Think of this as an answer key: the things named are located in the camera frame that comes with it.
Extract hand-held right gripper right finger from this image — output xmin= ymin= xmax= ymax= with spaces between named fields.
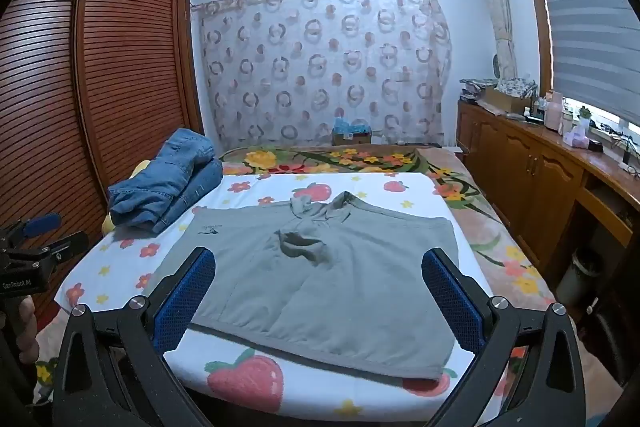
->
xmin=421 ymin=248 xmax=586 ymax=427

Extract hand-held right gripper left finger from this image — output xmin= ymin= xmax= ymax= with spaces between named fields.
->
xmin=52 ymin=247 xmax=218 ymax=427

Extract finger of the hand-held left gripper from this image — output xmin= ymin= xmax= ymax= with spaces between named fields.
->
xmin=5 ymin=213 xmax=62 ymax=240
xmin=27 ymin=231 xmax=90 ymax=262

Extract grey pants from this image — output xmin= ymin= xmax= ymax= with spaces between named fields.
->
xmin=145 ymin=191 xmax=460 ymax=382

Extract person's left hand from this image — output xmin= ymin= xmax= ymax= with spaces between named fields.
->
xmin=12 ymin=294 xmax=41 ymax=365

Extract strawberry printed white blanket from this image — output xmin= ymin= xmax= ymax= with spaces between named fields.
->
xmin=32 ymin=172 xmax=558 ymax=427

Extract floral blanket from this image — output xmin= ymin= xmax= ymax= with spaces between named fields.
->
xmin=217 ymin=146 xmax=543 ymax=303

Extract black trash bin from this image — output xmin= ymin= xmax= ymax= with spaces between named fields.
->
xmin=555 ymin=247 xmax=603 ymax=308

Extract folded blue jeans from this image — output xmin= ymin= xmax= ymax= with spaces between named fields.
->
xmin=107 ymin=128 xmax=224 ymax=236

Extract wooden cabinet counter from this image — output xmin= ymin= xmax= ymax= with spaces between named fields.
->
xmin=457 ymin=99 xmax=640 ymax=308

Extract wooden louvered wardrobe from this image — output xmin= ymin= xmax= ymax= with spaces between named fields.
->
xmin=0 ymin=0 xmax=206 ymax=323

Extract cardboard box with blue contents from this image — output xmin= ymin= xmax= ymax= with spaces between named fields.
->
xmin=331 ymin=119 xmax=373 ymax=146

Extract pink tissue pack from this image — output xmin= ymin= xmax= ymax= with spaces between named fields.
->
xmin=562 ymin=122 xmax=591 ymax=148

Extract open cardboard box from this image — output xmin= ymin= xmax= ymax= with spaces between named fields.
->
xmin=482 ymin=84 xmax=533 ymax=112

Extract stack of books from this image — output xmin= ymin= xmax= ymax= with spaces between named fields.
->
xmin=459 ymin=77 xmax=496 ymax=102

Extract pink bottle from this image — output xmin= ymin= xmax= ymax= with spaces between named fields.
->
xmin=544 ymin=91 xmax=565 ymax=131

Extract floral patterned bag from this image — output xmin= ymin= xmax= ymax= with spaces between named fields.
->
xmin=495 ymin=77 xmax=538 ymax=98

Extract circle patterned curtain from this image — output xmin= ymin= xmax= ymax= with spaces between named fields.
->
xmin=192 ymin=0 xmax=453 ymax=152

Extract tied floral drape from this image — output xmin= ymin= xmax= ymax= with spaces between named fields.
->
xmin=470 ymin=0 xmax=516 ymax=82

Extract grey window blind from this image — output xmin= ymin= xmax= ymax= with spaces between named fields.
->
xmin=525 ymin=0 xmax=640 ymax=132

